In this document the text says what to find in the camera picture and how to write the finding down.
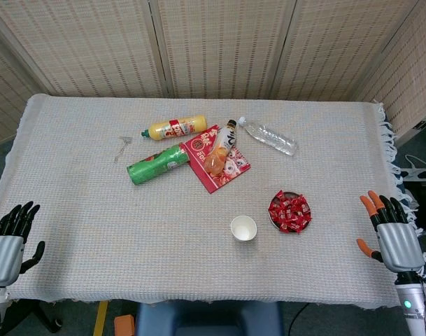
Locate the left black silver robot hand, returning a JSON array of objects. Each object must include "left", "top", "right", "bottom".
[{"left": 0, "top": 200, "right": 45, "bottom": 286}]

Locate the right silver orange-tipped robot hand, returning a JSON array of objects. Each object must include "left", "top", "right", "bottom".
[{"left": 355, "top": 190, "right": 426, "bottom": 273}]

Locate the heap of red candies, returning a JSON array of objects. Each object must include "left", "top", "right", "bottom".
[{"left": 267, "top": 190, "right": 313, "bottom": 235}]

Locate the white paper cup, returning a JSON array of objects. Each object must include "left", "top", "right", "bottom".
[{"left": 230, "top": 215, "right": 258, "bottom": 243}]

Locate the black stand leg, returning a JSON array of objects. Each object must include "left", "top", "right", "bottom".
[{"left": 0, "top": 299, "right": 64, "bottom": 334}]

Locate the orange block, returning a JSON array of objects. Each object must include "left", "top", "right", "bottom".
[{"left": 113, "top": 314, "right": 136, "bottom": 336}]

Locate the woven folding screen panel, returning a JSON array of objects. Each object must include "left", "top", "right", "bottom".
[
  {"left": 271, "top": 0, "right": 418, "bottom": 102},
  {"left": 355, "top": 10, "right": 426, "bottom": 148},
  {"left": 0, "top": 27, "right": 49, "bottom": 148},
  {"left": 0, "top": 0, "right": 168, "bottom": 99},
  {"left": 149, "top": 0, "right": 297, "bottom": 101}
]

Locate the beige woven tablecloth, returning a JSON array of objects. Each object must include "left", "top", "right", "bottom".
[{"left": 0, "top": 93, "right": 426, "bottom": 312}]

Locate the clear plastic water bottle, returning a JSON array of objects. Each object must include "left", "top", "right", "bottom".
[{"left": 238, "top": 116, "right": 299, "bottom": 157}]

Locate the green cylindrical can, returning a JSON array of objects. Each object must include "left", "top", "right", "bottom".
[{"left": 126, "top": 142, "right": 192, "bottom": 186}]

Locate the red printed booklet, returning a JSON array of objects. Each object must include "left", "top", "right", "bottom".
[{"left": 181, "top": 123, "right": 252, "bottom": 195}]

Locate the yellow plastic bottle green cap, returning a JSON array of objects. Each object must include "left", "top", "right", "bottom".
[{"left": 140, "top": 115, "right": 208, "bottom": 142}]

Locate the orange drink bottle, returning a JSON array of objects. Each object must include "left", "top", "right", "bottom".
[{"left": 203, "top": 119, "right": 239, "bottom": 175}]

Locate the blue padded seat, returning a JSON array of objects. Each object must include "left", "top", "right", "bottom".
[{"left": 134, "top": 300, "right": 284, "bottom": 336}]

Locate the white cable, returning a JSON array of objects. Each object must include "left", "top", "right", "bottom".
[{"left": 404, "top": 153, "right": 426, "bottom": 169}]

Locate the black cable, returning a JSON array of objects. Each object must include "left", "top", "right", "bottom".
[{"left": 289, "top": 302, "right": 311, "bottom": 336}]

